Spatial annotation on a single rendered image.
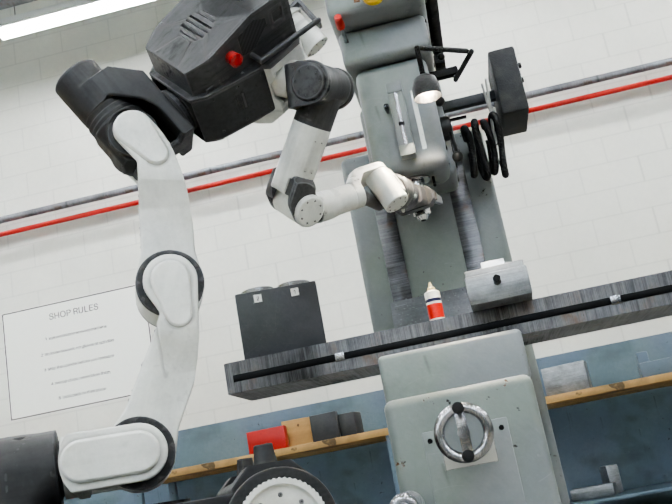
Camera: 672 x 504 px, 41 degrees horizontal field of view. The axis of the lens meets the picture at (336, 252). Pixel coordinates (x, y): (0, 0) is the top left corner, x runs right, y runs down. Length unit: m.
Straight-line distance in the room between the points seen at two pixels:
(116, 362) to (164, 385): 5.31
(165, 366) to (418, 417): 0.54
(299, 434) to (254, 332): 3.82
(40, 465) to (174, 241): 0.52
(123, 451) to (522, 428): 0.80
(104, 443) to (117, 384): 5.34
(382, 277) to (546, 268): 3.99
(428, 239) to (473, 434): 1.11
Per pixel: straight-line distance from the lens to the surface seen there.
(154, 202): 1.98
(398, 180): 2.27
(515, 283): 2.20
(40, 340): 7.48
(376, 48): 2.51
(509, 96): 2.78
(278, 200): 2.11
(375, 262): 2.82
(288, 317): 2.42
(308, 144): 2.04
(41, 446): 1.87
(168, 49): 2.06
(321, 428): 6.15
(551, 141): 6.99
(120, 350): 7.19
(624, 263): 6.78
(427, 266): 2.80
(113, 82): 2.08
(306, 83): 1.99
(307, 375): 2.30
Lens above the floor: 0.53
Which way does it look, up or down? 15 degrees up
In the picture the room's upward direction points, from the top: 11 degrees counter-clockwise
